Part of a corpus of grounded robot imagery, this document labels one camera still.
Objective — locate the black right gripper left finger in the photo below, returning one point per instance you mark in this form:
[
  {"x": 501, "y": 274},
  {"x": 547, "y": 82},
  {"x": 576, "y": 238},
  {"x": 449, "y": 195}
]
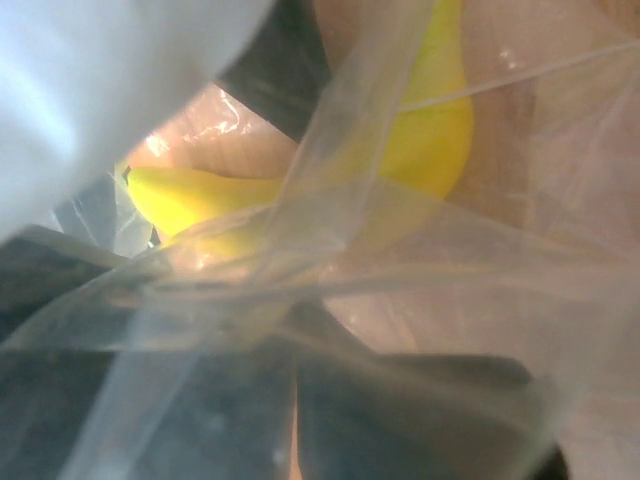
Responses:
[{"x": 89, "y": 390}]

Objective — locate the fake yellow banana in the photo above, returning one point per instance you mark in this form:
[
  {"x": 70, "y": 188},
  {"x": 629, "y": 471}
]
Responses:
[{"x": 426, "y": 149}]

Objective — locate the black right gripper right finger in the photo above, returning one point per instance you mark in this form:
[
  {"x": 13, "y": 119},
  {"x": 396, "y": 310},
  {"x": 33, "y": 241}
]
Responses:
[{"x": 368, "y": 415}]

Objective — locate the clear zip top bag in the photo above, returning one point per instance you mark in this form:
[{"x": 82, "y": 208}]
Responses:
[{"x": 533, "y": 255}]

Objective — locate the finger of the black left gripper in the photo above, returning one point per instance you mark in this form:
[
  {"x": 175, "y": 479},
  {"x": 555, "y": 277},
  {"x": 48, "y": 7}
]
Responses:
[{"x": 282, "y": 73}]

